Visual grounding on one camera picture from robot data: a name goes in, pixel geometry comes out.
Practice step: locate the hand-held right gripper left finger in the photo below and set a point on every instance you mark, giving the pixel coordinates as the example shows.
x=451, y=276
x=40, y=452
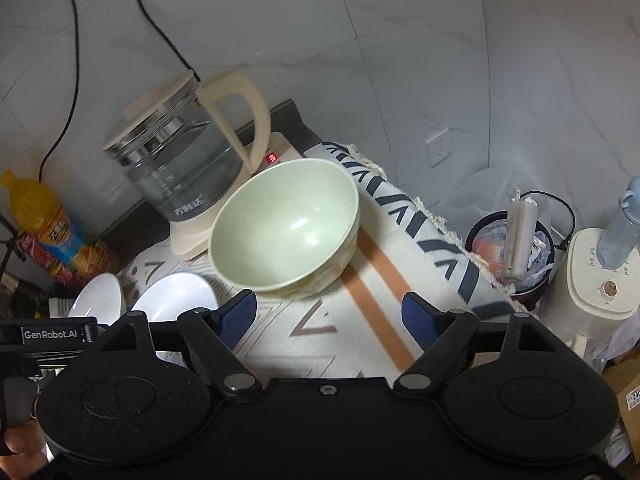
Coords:
x=239, y=317

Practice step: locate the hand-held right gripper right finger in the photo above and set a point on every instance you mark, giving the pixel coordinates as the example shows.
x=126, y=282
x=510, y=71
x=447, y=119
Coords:
x=419, y=321

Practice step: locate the small white plate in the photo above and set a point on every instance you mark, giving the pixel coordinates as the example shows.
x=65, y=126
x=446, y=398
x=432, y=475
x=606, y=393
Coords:
x=96, y=296

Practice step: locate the large white plate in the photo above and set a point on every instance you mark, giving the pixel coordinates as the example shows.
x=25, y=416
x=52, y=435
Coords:
x=175, y=296

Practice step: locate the pale green bowl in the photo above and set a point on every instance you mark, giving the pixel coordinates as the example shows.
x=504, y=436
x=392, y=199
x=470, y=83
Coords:
x=325, y=280
x=280, y=230

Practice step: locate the person's left hand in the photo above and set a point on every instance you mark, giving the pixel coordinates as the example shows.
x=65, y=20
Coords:
x=22, y=441

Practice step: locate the patterned table cloth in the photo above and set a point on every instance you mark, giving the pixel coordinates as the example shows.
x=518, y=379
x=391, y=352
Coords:
x=350, y=332

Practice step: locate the red snack packet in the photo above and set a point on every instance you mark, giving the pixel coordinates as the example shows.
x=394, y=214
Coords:
x=35, y=255

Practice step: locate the orange juice bottle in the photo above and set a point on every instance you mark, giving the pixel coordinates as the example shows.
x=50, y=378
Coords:
x=42, y=220

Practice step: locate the dark trash bin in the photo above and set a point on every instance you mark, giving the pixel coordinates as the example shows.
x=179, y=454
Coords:
x=537, y=280

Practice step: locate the white plastic wrapped tube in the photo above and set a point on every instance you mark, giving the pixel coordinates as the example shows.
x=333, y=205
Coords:
x=520, y=235

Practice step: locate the cream countertop appliance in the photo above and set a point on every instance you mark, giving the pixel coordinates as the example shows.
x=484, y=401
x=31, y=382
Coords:
x=585, y=290

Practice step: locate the cream kettle base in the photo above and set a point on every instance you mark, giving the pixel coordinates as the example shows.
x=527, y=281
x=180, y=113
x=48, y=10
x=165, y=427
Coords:
x=280, y=152

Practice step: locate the light blue water bottle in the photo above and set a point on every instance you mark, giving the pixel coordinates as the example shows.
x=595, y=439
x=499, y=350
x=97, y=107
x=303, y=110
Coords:
x=617, y=235

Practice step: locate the cardboard box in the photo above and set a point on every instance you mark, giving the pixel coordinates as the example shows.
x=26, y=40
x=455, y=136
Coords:
x=622, y=395

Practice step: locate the white wall socket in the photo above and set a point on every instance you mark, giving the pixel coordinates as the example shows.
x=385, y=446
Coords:
x=439, y=147

